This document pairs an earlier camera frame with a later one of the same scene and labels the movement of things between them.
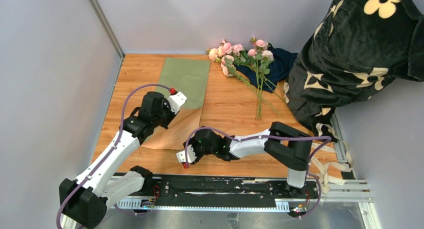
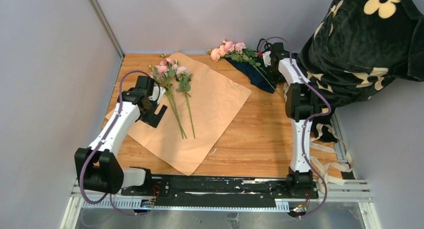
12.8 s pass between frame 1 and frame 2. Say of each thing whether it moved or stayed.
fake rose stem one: moved
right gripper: moved
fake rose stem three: moved
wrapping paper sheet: moved
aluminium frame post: stayed
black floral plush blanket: stayed
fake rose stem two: moved
